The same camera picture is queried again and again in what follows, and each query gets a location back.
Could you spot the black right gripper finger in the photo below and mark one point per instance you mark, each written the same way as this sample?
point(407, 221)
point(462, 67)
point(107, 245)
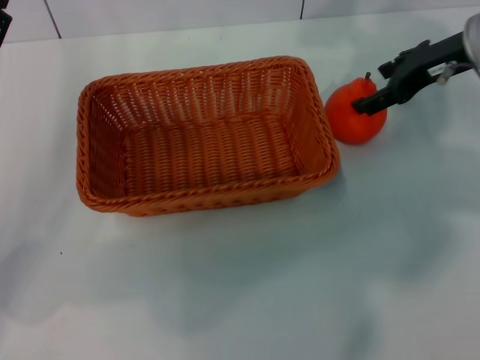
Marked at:
point(375, 101)
point(393, 67)

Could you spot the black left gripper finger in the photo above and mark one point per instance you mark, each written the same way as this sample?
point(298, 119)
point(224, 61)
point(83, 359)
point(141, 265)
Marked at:
point(4, 26)

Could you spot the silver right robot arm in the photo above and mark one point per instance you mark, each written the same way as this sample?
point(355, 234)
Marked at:
point(473, 41)

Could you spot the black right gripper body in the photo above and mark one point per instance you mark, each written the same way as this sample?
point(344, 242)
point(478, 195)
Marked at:
point(423, 60)

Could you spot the orange woven rectangular basket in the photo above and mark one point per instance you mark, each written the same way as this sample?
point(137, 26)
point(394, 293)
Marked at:
point(210, 150)

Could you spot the orange toy pear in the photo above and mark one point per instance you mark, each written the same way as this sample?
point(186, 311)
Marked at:
point(345, 123)

